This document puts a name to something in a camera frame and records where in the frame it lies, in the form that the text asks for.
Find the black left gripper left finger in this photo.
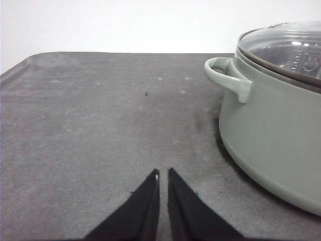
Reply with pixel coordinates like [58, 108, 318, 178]
[81, 169, 160, 241]

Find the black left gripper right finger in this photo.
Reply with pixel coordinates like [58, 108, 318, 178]
[168, 168, 249, 241]

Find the glass steamer lid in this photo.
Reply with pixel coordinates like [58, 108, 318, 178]
[236, 21, 321, 84]

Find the green electric steamer pot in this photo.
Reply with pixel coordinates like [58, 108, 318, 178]
[204, 53, 321, 216]

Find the grey table mat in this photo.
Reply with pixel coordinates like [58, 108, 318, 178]
[0, 52, 321, 241]

